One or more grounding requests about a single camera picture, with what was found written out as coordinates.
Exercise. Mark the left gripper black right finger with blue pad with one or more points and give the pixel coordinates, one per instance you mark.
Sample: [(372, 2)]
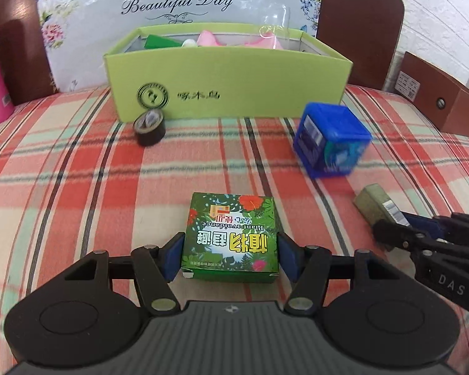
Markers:
[(307, 268)]

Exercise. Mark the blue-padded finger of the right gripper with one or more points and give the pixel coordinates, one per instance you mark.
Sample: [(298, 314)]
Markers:
[(406, 230)]

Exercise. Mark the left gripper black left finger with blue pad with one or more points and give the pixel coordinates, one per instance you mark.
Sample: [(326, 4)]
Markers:
[(154, 268)]

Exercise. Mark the small olive metal box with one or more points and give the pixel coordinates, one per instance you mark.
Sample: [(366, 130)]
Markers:
[(375, 205)]

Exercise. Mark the green floral printed box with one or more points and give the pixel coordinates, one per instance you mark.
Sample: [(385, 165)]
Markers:
[(231, 238)]

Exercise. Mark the plain green small box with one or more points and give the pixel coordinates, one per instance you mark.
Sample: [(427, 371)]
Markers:
[(157, 42)]

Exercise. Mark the white oval pad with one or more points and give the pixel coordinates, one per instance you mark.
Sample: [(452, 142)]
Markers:
[(189, 43)]

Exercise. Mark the white pink glove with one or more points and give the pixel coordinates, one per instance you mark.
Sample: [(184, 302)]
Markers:
[(207, 39), (270, 42)]

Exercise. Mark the clear plastic cup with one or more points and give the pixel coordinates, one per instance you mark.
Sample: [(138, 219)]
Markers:
[(274, 20)]

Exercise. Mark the plaid bed sheet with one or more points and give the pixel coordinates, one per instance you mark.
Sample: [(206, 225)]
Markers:
[(73, 180)]

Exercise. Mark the blue gum container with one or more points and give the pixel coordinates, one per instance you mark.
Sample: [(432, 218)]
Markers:
[(330, 140)]

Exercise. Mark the black tape roll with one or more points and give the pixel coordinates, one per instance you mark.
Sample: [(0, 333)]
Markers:
[(149, 128)]

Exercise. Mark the brown cardboard box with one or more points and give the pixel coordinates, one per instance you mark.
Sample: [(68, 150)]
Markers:
[(441, 98)]

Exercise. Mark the light green cardboard box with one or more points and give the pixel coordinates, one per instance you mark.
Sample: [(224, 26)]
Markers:
[(231, 81)]

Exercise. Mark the dark brown headboard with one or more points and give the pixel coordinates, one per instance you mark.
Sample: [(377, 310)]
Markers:
[(365, 31)]

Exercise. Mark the floral Beautiful Day pillow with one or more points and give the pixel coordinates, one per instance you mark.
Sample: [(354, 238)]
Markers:
[(78, 33)]

